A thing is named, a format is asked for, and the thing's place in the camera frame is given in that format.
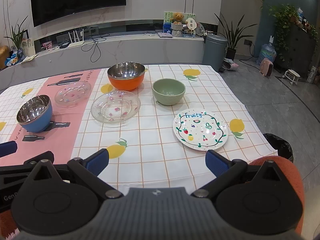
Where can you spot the green ceramic bowl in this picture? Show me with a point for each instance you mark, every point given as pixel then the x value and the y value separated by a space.
pixel 168 92

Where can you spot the blue steel bowl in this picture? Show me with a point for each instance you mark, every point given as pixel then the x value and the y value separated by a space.
pixel 35 115

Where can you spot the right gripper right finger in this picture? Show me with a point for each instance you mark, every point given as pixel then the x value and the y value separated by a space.
pixel 227 172

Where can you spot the trailing green shelf plant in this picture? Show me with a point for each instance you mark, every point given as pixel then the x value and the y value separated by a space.
pixel 285 17

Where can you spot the pink space heater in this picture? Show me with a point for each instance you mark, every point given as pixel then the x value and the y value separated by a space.
pixel 266 67

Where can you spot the left potted plant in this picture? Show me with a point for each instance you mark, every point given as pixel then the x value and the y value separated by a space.
pixel 16 35

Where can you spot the orange steel bowl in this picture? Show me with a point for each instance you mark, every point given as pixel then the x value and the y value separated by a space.
pixel 126 75

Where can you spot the potted long-leaf plant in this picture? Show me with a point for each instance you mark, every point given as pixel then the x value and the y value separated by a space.
pixel 233 34

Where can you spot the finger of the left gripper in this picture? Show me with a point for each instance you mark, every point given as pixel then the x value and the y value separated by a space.
pixel 7 148

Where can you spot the black waste basket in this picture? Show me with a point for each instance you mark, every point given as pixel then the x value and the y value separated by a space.
pixel 282 146

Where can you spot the white wifi router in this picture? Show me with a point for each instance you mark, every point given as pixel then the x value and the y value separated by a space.
pixel 76 38

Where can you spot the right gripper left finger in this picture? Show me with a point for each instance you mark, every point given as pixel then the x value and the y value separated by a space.
pixel 85 172

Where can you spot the teddy bear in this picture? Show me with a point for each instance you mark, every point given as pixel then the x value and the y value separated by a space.
pixel 177 18

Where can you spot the checked lemon tablecloth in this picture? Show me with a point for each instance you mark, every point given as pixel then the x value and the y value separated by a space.
pixel 144 150

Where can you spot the large clear glass plate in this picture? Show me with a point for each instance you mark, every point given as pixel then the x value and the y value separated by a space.
pixel 115 107

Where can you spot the white fruity ceramic plate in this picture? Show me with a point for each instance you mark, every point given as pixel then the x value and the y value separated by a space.
pixel 200 129

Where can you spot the grey-green trash bin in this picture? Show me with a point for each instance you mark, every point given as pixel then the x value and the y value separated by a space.
pixel 214 51

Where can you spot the small clear glass plate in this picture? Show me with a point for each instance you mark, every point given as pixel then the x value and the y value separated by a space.
pixel 73 94

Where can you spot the white step stool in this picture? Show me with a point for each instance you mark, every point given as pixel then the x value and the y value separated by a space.
pixel 292 76

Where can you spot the blue water jug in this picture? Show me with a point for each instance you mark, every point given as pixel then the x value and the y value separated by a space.
pixel 267 52

